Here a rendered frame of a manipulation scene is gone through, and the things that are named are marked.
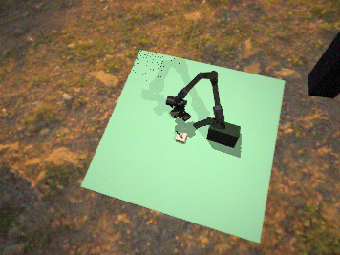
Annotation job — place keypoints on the beige square block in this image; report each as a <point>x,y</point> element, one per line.
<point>179,139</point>

